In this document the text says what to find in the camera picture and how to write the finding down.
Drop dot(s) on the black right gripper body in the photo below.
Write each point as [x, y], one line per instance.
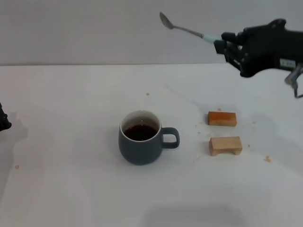
[267, 47]

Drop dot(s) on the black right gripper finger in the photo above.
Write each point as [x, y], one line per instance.
[234, 37]
[230, 53]

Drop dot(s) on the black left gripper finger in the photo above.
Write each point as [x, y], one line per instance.
[4, 120]

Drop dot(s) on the dark grey ceramic coffee mug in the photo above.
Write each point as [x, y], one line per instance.
[139, 151]

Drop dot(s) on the orange-stained wooden block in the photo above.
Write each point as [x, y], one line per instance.
[222, 119]

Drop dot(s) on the pale notched wooden block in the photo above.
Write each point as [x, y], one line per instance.
[225, 143]

